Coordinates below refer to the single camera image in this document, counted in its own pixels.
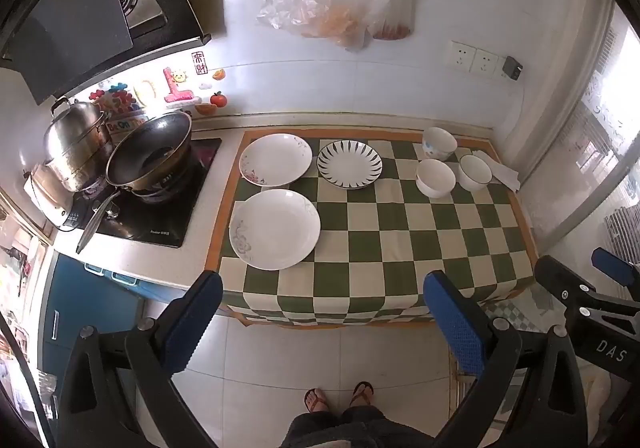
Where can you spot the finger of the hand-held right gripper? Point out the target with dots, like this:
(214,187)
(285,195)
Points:
(565,278)
(612,266)

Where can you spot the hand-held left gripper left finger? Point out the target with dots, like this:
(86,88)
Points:
(192,323)

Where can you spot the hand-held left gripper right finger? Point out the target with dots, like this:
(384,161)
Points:
(452,323)

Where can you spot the large white plate grey print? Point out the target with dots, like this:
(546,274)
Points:
(275,230)

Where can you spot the white bowl with dark rim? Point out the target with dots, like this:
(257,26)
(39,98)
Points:
(475,172)

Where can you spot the plain white bowl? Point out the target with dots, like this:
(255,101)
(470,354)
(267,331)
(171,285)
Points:
(435,177)

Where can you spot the white bowl with colourful print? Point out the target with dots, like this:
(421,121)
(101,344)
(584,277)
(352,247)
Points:
(440,142)

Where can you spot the white plate with pink flowers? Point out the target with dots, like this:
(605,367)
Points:
(275,159)

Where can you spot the black striped white plate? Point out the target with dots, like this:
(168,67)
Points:
(350,164)

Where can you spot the person's right forearm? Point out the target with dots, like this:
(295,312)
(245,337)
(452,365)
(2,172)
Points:
(600,403)

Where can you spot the green white checkered cloth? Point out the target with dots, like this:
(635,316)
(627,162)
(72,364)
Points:
(400,238)

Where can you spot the black glass cooktop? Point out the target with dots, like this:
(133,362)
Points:
(150,223)

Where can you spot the person's legs in dark trousers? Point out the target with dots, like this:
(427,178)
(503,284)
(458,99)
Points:
(350,428)

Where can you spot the white electric appliance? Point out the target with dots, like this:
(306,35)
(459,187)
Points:
(45,198)

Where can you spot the dark plug adapter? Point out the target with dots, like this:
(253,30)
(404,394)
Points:
(511,68)

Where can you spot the stainless steel steamer pot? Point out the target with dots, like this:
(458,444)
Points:
(75,138)

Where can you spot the black range hood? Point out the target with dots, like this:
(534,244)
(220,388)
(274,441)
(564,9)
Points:
(65,18)

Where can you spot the window with white frame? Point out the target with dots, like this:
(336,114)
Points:
(600,128)

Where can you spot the white wall socket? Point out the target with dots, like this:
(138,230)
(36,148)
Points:
(486,62)
(462,56)

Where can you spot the colourful wall stickers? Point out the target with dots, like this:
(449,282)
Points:
(175,93)

